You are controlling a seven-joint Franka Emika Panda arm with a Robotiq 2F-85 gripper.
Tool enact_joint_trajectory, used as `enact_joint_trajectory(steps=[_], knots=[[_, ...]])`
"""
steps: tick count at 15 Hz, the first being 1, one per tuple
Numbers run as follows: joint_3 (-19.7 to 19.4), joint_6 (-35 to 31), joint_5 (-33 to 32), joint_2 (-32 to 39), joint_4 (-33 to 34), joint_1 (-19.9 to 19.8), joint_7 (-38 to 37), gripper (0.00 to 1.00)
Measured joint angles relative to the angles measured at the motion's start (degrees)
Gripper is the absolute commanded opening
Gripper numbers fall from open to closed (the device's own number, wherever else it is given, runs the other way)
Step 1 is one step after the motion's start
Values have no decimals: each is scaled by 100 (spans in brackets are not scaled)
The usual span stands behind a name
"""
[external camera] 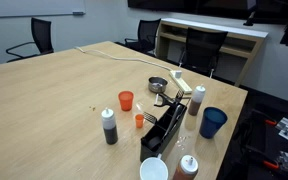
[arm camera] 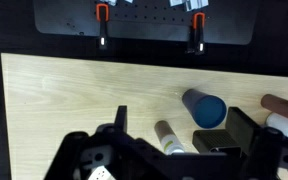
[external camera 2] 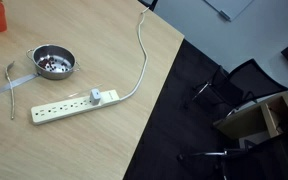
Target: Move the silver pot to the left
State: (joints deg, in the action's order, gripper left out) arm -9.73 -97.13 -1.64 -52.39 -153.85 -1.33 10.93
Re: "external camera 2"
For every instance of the silver metal pot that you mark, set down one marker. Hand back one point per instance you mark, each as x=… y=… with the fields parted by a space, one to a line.
x=54 y=74

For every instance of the red and dark beads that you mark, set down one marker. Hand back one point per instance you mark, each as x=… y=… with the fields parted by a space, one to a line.
x=49 y=63

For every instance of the white plug adapter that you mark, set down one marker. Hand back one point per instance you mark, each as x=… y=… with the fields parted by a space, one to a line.
x=95 y=97

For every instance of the cream power strip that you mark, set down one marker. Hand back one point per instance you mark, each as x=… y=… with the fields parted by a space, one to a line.
x=60 y=108

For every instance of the grey whiteboard eraser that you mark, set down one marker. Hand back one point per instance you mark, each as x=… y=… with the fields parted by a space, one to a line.
x=225 y=15

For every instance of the wall whiteboard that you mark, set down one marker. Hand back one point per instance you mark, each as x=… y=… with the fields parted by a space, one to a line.
x=230 y=5

